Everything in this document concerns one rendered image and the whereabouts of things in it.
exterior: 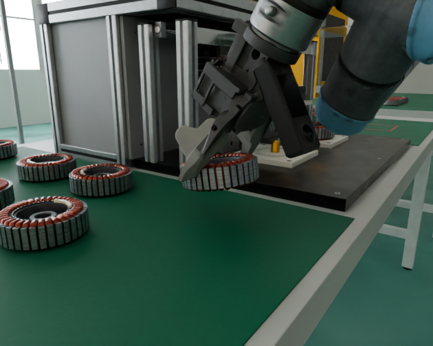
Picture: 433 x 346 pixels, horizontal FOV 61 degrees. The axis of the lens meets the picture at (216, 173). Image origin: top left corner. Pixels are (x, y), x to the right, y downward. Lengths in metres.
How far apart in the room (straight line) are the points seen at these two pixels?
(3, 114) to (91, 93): 6.58
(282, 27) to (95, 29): 0.55
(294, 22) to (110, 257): 0.33
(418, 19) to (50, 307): 0.42
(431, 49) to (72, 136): 0.83
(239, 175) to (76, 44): 0.59
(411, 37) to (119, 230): 0.41
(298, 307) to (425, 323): 1.41
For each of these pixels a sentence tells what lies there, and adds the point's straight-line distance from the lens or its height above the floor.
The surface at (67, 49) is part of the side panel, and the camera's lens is 0.98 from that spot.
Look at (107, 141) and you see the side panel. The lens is 0.90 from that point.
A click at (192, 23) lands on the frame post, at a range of 0.73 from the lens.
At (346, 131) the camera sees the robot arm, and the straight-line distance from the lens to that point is 0.50.
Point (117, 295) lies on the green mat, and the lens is 0.39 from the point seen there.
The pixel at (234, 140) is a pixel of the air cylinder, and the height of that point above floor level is 0.79.
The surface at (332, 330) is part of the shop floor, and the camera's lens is 1.59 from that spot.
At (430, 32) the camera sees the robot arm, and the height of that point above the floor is 0.99.
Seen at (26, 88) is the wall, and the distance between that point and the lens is 7.66.
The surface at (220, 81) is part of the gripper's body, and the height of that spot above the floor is 0.95.
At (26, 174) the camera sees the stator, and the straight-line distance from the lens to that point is 0.80.
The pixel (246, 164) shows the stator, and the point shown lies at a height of 0.84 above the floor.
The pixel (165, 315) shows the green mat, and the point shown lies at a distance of 0.35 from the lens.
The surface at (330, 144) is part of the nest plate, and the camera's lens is 0.98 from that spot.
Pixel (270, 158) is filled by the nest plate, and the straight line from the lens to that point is 0.78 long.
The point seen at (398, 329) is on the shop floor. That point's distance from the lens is 1.69.
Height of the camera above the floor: 0.96
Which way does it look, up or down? 16 degrees down
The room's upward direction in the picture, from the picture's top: straight up
